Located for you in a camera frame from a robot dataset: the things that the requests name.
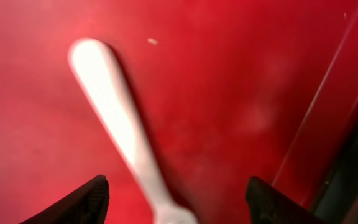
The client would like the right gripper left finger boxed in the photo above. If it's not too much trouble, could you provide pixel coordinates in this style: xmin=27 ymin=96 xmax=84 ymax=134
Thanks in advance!
xmin=21 ymin=175 xmax=109 ymax=224

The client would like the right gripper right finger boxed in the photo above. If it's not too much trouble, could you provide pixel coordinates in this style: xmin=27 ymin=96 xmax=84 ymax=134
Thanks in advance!
xmin=245 ymin=176 xmax=324 ymax=224

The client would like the white plastic fork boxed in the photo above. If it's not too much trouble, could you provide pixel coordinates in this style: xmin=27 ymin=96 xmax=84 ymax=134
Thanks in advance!
xmin=68 ymin=38 xmax=198 ymax=224

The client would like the grey dishwasher rack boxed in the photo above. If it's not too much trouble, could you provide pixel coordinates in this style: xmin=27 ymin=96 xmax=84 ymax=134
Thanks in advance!
xmin=314 ymin=122 xmax=358 ymax=223

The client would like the red serving tray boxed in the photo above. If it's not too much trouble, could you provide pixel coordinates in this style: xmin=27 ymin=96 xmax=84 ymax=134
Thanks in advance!
xmin=0 ymin=1 xmax=358 ymax=223

